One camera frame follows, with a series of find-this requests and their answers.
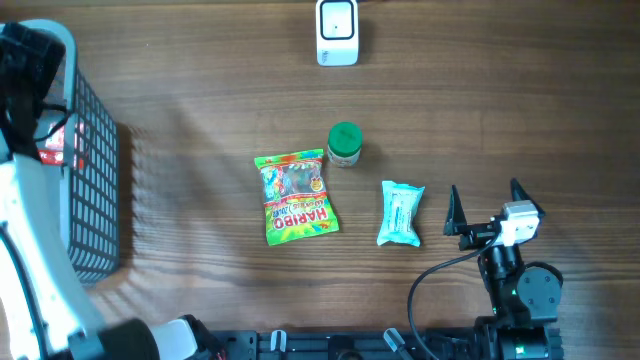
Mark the green lid jar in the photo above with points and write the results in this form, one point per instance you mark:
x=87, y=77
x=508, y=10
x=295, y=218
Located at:
x=344, y=144

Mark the red white small packet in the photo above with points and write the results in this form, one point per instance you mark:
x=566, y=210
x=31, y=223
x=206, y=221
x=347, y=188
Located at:
x=57, y=140

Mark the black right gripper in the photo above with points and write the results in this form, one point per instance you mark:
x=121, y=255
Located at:
x=456, y=219

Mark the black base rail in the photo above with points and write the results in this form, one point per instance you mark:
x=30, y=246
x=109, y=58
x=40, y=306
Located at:
x=444, y=343

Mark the grey plastic shopping basket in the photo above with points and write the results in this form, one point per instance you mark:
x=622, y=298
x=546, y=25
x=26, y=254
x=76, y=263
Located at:
x=85, y=200

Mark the teal tissue packet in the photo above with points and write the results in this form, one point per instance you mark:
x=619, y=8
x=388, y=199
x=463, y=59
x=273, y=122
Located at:
x=400, y=206

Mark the white barcode scanner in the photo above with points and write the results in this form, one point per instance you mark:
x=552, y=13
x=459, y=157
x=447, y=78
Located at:
x=337, y=32

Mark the red Nescafe stick sachet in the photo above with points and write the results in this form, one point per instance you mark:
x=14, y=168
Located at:
x=56, y=158

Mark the green Haribo gummy bag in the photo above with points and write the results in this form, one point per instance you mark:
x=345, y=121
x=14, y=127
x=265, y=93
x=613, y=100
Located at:
x=295, y=196

